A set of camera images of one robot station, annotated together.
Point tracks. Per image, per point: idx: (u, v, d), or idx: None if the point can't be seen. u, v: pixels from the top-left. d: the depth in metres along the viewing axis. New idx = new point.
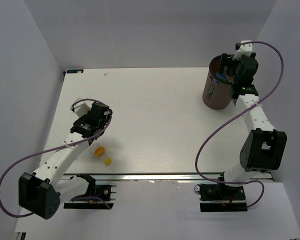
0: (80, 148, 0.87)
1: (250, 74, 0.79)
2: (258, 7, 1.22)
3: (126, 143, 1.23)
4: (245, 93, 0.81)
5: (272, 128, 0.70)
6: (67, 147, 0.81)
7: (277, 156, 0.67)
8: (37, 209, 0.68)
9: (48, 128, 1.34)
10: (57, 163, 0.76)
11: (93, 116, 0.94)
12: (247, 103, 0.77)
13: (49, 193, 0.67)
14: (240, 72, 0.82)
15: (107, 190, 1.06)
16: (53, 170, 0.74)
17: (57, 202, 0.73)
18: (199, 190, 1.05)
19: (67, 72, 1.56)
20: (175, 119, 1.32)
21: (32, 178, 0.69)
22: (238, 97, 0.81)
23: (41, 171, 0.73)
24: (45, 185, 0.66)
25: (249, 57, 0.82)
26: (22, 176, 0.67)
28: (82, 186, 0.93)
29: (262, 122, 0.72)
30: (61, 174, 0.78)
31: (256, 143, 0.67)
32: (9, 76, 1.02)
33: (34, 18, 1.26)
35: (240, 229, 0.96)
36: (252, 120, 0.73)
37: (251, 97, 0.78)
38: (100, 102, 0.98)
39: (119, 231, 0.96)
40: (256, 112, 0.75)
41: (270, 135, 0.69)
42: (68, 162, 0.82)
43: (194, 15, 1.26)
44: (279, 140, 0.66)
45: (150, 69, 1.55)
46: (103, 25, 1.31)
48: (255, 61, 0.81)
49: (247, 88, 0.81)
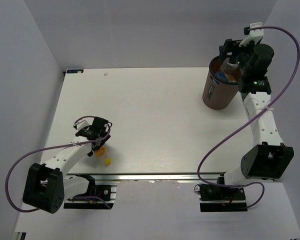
0: (87, 149, 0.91)
1: (264, 66, 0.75)
2: (258, 7, 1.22)
3: (126, 143, 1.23)
4: (256, 90, 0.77)
5: (280, 142, 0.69)
6: (74, 145, 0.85)
7: (279, 169, 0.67)
8: (43, 202, 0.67)
9: (48, 128, 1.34)
10: (65, 156, 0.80)
11: (95, 125, 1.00)
12: (256, 105, 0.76)
13: (58, 182, 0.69)
14: (253, 63, 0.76)
15: (107, 190, 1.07)
16: (62, 162, 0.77)
17: (62, 197, 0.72)
18: (199, 190, 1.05)
19: (67, 72, 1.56)
20: (175, 119, 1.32)
21: (42, 168, 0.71)
22: (248, 94, 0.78)
23: (51, 162, 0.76)
24: (56, 173, 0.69)
25: (263, 45, 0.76)
26: (32, 167, 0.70)
28: (82, 185, 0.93)
29: (270, 133, 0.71)
30: (69, 168, 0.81)
31: (261, 157, 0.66)
32: (9, 76, 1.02)
33: (34, 18, 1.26)
35: (240, 229, 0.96)
36: (260, 131, 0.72)
37: (262, 96, 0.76)
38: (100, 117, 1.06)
39: (119, 231, 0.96)
40: (265, 120, 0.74)
41: (276, 149, 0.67)
42: (76, 158, 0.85)
43: (194, 15, 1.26)
44: (286, 153, 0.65)
45: (150, 69, 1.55)
46: (104, 24, 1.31)
48: (270, 50, 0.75)
49: (260, 83, 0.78)
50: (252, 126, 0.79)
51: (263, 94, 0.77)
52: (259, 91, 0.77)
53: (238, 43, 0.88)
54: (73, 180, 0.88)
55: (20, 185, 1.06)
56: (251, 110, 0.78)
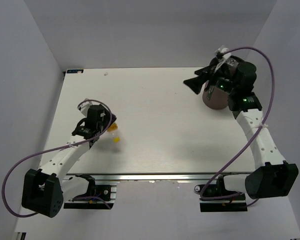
0: (84, 148, 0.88)
1: (250, 82, 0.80)
2: (258, 7, 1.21)
3: (126, 143, 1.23)
4: (247, 107, 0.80)
5: (282, 160, 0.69)
6: (70, 146, 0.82)
7: (286, 187, 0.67)
8: (42, 207, 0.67)
9: (48, 128, 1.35)
10: (61, 160, 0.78)
11: (91, 118, 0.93)
12: (251, 123, 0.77)
13: (55, 188, 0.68)
14: (239, 81, 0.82)
15: (107, 190, 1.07)
16: (58, 166, 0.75)
17: (61, 200, 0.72)
18: (198, 190, 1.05)
19: (67, 72, 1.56)
20: (175, 119, 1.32)
21: (38, 174, 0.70)
22: (240, 112, 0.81)
23: (48, 166, 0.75)
24: (52, 179, 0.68)
25: (245, 64, 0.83)
26: (28, 172, 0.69)
28: (83, 185, 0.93)
29: (270, 151, 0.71)
30: (66, 171, 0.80)
31: (267, 180, 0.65)
32: (9, 77, 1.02)
33: (34, 18, 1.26)
35: (240, 229, 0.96)
36: (260, 150, 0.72)
37: (255, 113, 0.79)
38: (94, 105, 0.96)
39: (119, 231, 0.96)
40: (262, 138, 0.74)
41: (279, 167, 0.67)
42: (72, 161, 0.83)
43: (193, 15, 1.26)
44: (291, 173, 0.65)
45: (150, 69, 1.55)
46: (103, 24, 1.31)
48: (252, 67, 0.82)
49: (249, 100, 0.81)
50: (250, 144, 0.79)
51: (254, 111, 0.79)
52: (251, 109, 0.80)
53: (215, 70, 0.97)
54: (73, 180, 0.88)
55: (20, 185, 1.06)
56: (246, 128, 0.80)
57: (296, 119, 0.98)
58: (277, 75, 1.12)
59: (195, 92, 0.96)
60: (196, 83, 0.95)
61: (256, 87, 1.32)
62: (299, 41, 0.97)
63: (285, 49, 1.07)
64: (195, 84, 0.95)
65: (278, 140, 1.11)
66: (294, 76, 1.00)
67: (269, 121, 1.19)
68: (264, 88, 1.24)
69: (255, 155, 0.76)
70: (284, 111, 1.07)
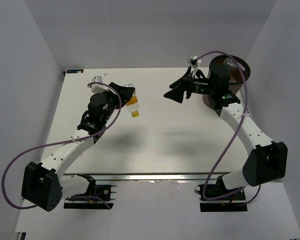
0: (87, 144, 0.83)
1: (226, 81, 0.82)
2: (258, 7, 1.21)
3: (126, 143, 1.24)
4: (228, 103, 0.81)
5: (270, 139, 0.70)
6: (73, 141, 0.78)
7: (281, 166, 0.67)
8: (39, 201, 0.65)
9: (48, 128, 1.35)
10: (63, 155, 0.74)
11: (93, 115, 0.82)
12: (233, 115, 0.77)
13: (54, 183, 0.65)
14: (215, 82, 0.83)
15: (107, 190, 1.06)
16: (59, 161, 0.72)
17: (59, 195, 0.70)
18: (199, 190, 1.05)
19: (67, 72, 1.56)
20: (175, 119, 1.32)
21: (39, 167, 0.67)
22: (222, 108, 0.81)
23: (48, 162, 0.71)
24: (51, 174, 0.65)
25: (218, 65, 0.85)
26: (29, 165, 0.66)
28: (83, 185, 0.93)
29: (258, 134, 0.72)
30: (66, 167, 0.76)
31: (260, 161, 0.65)
32: (9, 77, 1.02)
33: (34, 18, 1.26)
35: (240, 229, 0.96)
36: (248, 136, 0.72)
37: (236, 105, 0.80)
38: (96, 96, 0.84)
39: (119, 231, 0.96)
40: (247, 125, 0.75)
41: (269, 148, 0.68)
42: (74, 157, 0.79)
43: (193, 15, 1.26)
44: (281, 150, 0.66)
45: (150, 69, 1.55)
46: (103, 24, 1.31)
48: (224, 67, 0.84)
49: (228, 97, 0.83)
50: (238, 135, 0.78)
51: (234, 104, 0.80)
52: (231, 103, 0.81)
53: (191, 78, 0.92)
54: (73, 179, 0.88)
55: (20, 185, 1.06)
56: (231, 122, 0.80)
57: (295, 119, 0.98)
58: (277, 75, 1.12)
59: (178, 101, 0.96)
60: (175, 94, 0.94)
61: (256, 87, 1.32)
62: (299, 41, 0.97)
63: (284, 50, 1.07)
64: (176, 94, 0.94)
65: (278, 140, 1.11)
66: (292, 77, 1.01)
67: (269, 122, 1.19)
68: (263, 88, 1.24)
69: (245, 144, 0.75)
70: (284, 111, 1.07)
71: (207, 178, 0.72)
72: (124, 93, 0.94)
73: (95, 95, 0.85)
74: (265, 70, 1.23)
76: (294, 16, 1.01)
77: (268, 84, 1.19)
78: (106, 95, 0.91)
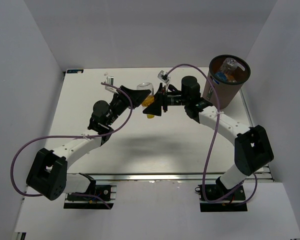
0: (95, 143, 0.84)
1: (198, 90, 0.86)
2: (257, 7, 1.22)
3: (127, 143, 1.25)
4: (202, 107, 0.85)
5: (248, 127, 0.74)
6: (85, 137, 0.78)
7: (267, 148, 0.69)
8: (44, 189, 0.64)
9: (48, 128, 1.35)
10: (74, 146, 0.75)
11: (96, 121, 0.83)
12: (210, 117, 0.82)
13: (62, 170, 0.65)
14: (188, 94, 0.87)
15: (107, 190, 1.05)
16: (69, 152, 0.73)
17: (63, 186, 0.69)
18: (199, 190, 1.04)
19: (67, 72, 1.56)
20: (175, 119, 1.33)
21: (49, 154, 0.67)
22: (199, 114, 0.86)
23: (59, 150, 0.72)
24: (61, 161, 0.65)
25: (186, 78, 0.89)
26: (40, 151, 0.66)
28: (84, 185, 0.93)
29: (236, 125, 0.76)
30: (74, 160, 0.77)
31: (246, 149, 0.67)
32: (9, 77, 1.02)
33: (34, 17, 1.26)
35: (240, 229, 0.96)
36: (228, 129, 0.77)
37: (210, 109, 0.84)
38: (99, 104, 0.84)
39: (119, 231, 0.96)
40: (224, 120, 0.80)
41: (250, 133, 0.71)
42: (82, 152, 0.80)
43: (193, 16, 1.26)
44: (261, 134, 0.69)
45: (150, 69, 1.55)
46: (103, 24, 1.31)
48: (193, 78, 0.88)
49: (201, 103, 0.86)
50: (219, 131, 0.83)
51: (209, 108, 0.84)
52: (205, 107, 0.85)
53: (166, 93, 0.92)
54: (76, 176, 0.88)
55: (20, 185, 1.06)
56: (210, 123, 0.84)
57: (295, 118, 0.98)
58: (277, 75, 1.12)
59: (158, 114, 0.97)
60: (155, 111, 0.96)
61: (256, 87, 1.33)
62: (298, 40, 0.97)
63: (284, 50, 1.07)
64: (155, 109, 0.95)
65: (278, 140, 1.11)
66: (292, 76, 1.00)
67: (269, 122, 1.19)
68: (263, 88, 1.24)
69: (228, 137, 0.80)
70: (284, 111, 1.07)
71: (202, 179, 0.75)
72: (135, 97, 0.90)
73: (98, 103, 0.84)
74: (265, 70, 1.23)
76: (294, 16, 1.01)
77: (268, 84, 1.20)
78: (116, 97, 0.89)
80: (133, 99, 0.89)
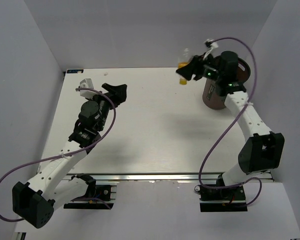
0: (77, 158, 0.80)
1: (234, 68, 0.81)
2: (257, 7, 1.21)
3: (126, 143, 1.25)
4: (233, 90, 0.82)
5: (268, 130, 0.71)
6: (63, 156, 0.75)
7: (276, 157, 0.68)
8: (29, 221, 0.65)
9: (48, 128, 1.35)
10: (51, 173, 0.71)
11: (84, 123, 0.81)
12: (237, 103, 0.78)
13: (39, 205, 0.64)
14: (223, 69, 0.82)
15: (107, 190, 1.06)
16: (47, 180, 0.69)
17: (50, 211, 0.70)
18: (199, 190, 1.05)
19: (67, 72, 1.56)
20: (175, 119, 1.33)
21: (26, 189, 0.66)
22: (226, 95, 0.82)
23: (35, 182, 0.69)
24: (37, 197, 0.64)
25: (230, 52, 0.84)
26: (16, 186, 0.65)
28: (82, 188, 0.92)
29: (257, 124, 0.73)
30: (56, 184, 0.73)
31: (255, 151, 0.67)
32: (8, 77, 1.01)
33: (34, 18, 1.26)
35: (241, 230, 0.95)
36: (247, 124, 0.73)
37: (239, 94, 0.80)
38: (86, 106, 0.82)
39: (119, 231, 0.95)
40: (249, 114, 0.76)
41: (267, 137, 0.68)
42: (64, 173, 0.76)
43: (193, 16, 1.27)
44: (278, 141, 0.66)
45: (151, 69, 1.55)
46: (103, 24, 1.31)
48: (235, 55, 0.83)
49: (235, 84, 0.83)
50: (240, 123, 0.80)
51: (240, 92, 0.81)
52: (236, 91, 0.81)
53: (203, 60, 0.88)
54: (70, 186, 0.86)
55: None
56: (234, 109, 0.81)
57: (296, 118, 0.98)
58: (277, 75, 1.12)
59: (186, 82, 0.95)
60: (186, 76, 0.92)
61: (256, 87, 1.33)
62: (299, 40, 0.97)
63: (284, 50, 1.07)
64: (187, 74, 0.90)
65: None
66: (292, 76, 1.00)
67: (269, 121, 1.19)
68: (263, 88, 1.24)
69: (244, 132, 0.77)
70: (284, 112, 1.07)
71: (199, 175, 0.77)
72: (119, 93, 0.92)
73: (87, 104, 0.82)
74: (265, 70, 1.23)
76: (294, 16, 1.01)
77: (269, 84, 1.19)
78: (98, 99, 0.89)
80: (118, 96, 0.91)
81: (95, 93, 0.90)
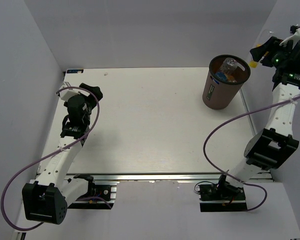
0: (76, 149, 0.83)
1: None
2: (258, 7, 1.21)
3: (126, 143, 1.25)
4: (288, 81, 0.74)
5: (288, 133, 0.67)
6: (62, 150, 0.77)
7: (280, 157, 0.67)
8: (47, 218, 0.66)
9: (49, 129, 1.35)
10: (57, 167, 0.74)
11: (74, 116, 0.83)
12: (281, 95, 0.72)
13: (56, 197, 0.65)
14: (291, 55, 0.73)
15: (107, 190, 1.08)
16: (54, 174, 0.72)
17: (65, 205, 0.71)
18: (199, 190, 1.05)
19: (67, 72, 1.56)
20: (175, 119, 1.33)
21: (35, 187, 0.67)
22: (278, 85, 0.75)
23: (44, 178, 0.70)
24: (51, 189, 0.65)
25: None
26: (25, 188, 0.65)
28: (83, 187, 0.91)
29: (282, 123, 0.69)
30: (63, 176, 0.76)
31: (263, 142, 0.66)
32: (9, 77, 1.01)
33: (34, 17, 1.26)
35: (241, 229, 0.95)
36: (273, 118, 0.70)
37: (292, 89, 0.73)
38: (71, 99, 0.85)
39: (118, 231, 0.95)
40: (284, 110, 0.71)
41: (282, 139, 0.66)
42: (67, 166, 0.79)
43: (193, 16, 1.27)
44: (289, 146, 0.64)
45: (151, 69, 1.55)
46: (103, 24, 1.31)
48: None
49: (295, 76, 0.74)
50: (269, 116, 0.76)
51: (293, 87, 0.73)
52: (291, 84, 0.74)
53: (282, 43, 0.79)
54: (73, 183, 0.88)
55: (20, 185, 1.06)
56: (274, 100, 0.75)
57: (296, 118, 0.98)
58: None
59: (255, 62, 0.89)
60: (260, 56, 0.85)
61: (256, 87, 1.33)
62: None
63: None
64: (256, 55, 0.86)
65: None
66: None
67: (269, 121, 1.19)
68: (263, 88, 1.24)
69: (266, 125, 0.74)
70: None
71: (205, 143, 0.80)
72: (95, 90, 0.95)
73: (71, 99, 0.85)
74: (265, 70, 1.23)
76: (294, 16, 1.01)
77: (269, 84, 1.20)
78: None
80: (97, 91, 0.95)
81: (76, 92, 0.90)
